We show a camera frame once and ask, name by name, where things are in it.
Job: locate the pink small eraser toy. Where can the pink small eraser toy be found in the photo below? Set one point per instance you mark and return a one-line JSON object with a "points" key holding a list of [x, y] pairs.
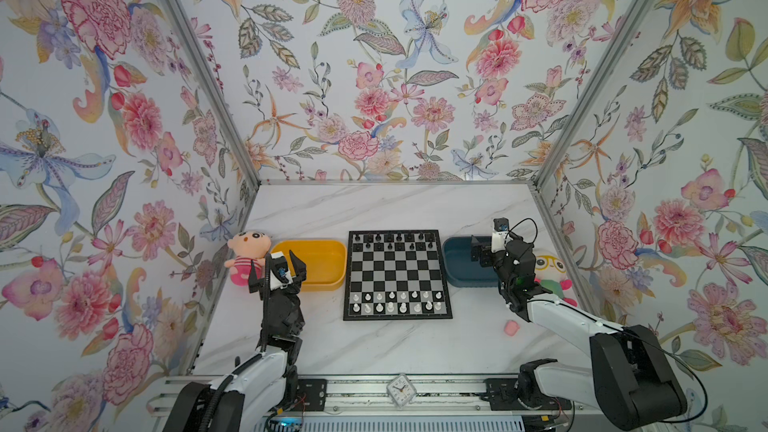
{"points": [[511, 328]]}

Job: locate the yellow plastic tray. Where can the yellow plastic tray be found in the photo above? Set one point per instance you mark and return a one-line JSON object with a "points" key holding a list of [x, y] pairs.
{"points": [[325, 260]]}

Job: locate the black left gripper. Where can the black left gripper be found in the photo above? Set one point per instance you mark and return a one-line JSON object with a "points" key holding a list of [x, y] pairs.
{"points": [[295, 282]]}

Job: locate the doll plush toy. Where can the doll plush toy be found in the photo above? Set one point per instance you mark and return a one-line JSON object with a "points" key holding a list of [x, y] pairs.
{"points": [[250, 249]]}

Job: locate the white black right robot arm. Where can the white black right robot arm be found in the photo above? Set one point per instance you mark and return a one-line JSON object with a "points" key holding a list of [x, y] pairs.
{"points": [[629, 378]]}

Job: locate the aluminium frame corner post left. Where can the aluminium frame corner post left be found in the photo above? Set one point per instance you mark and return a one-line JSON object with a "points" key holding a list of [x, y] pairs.
{"points": [[184, 30]]}

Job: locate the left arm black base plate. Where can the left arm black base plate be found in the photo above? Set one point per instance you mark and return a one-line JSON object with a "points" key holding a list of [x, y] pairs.
{"points": [[305, 395]]}

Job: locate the small white desk clock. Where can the small white desk clock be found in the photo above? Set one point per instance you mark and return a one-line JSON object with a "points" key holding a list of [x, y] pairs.
{"points": [[401, 390]]}

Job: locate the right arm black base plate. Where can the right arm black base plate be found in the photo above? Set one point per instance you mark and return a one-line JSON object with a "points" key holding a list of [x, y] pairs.
{"points": [[519, 394]]}

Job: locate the black white chessboard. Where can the black white chessboard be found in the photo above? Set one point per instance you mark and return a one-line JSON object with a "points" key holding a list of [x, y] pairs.
{"points": [[396, 275]]}

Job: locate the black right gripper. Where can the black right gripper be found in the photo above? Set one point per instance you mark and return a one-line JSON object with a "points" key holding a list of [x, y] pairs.
{"points": [[487, 252]]}

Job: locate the aluminium frame corner post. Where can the aluminium frame corner post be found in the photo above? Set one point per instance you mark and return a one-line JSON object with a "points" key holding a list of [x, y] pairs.
{"points": [[184, 30], [617, 46]]}

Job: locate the teal plastic tray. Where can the teal plastic tray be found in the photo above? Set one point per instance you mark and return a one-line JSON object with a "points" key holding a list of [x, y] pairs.
{"points": [[461, 271]]}

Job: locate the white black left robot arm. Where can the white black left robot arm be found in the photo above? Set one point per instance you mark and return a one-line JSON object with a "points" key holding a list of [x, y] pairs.
{"points": [[266, 384]]}

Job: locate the pink white plush toy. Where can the pink white plush toy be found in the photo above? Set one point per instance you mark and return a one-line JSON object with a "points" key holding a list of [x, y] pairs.
{"points": [[551, 274]]}

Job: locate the aluminium front rail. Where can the aluminium front rail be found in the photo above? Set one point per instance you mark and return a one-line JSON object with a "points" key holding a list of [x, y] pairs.
{"points": [[385, 395]]}

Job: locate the aluminium frame corner post right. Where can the aluminium frame corner post right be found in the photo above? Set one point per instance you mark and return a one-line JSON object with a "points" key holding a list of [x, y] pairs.
{"points": [[617, 46]]}

